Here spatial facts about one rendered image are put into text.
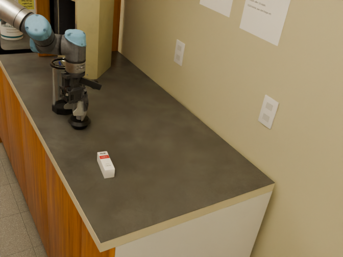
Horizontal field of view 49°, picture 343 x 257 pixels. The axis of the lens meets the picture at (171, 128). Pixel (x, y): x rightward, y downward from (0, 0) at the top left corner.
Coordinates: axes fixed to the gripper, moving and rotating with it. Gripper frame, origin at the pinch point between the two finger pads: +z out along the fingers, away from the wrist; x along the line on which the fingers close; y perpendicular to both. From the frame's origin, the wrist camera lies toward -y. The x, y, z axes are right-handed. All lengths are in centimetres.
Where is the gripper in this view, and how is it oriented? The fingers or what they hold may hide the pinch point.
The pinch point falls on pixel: (79, 114)
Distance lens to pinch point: 160.5
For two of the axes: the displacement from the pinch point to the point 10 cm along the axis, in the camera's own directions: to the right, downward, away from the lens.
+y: -6.8, 2.9, -6.7
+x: 7.2, 4.4, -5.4
